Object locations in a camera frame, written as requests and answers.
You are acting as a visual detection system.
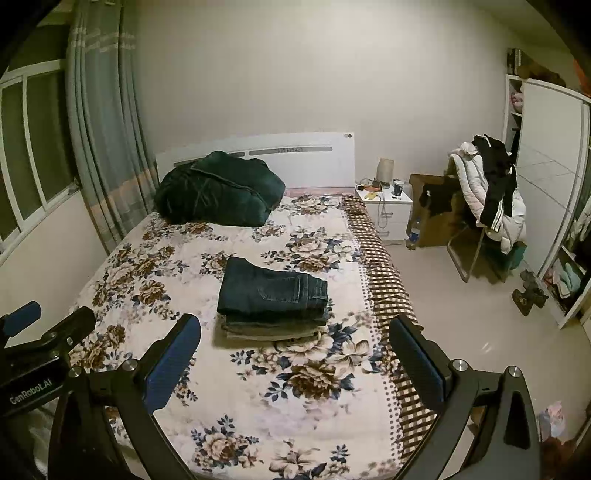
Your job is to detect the dark blue jeans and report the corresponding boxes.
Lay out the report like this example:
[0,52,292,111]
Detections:
[217,257,329,325]

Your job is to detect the brown checkered bed sheet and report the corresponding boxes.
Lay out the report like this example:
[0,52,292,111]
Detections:
[342,195,437,469]

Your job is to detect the dark object on floor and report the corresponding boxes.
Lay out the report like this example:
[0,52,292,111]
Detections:
[511,270,548,316]

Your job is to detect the floral bed blanket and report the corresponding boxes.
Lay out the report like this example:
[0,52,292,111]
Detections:
[72,195,412,479]

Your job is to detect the folded grey olive pants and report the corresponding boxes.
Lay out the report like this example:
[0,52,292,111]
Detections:
[218,314,328,333]

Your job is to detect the metal folding chair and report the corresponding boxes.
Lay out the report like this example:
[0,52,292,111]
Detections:
[446,224,507,283]

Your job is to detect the folded beige pants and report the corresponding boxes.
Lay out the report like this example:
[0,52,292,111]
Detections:
[224,329,322,342]

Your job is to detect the plastic water bottle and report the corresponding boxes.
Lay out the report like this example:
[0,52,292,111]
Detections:
[406,218,421,250]

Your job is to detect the grey striped curtain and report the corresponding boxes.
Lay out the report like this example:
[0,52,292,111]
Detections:
[66,1,158,251]

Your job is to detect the brown cardboard box by nightstand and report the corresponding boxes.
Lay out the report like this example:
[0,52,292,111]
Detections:
[408,173,466,248]

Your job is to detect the white bedside table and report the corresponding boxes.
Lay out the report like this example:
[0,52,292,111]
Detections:
[355,184,413,244]

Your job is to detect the dark mug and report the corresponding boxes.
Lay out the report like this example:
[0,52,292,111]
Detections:
[392,179,405,197]

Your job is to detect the white puffer jacket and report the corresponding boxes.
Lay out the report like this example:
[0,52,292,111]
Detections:
[449,135,527,255]

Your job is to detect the dark green quilted comforter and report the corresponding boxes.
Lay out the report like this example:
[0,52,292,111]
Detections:
[154,151,286,227]

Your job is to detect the black clothes on chair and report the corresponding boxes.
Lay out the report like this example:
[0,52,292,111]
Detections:
[473,135,518,232]

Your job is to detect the beige table lamp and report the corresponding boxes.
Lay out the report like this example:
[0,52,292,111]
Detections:
[376,158,394,186]

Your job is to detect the white bed headboard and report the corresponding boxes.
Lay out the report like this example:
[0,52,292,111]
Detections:
[156,132,356,192]

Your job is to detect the white wardrobe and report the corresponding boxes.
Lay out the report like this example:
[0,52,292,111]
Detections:
[503,74,590,328]

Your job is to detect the window with white frame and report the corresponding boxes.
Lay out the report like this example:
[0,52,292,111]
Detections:
[1,59,78,262]

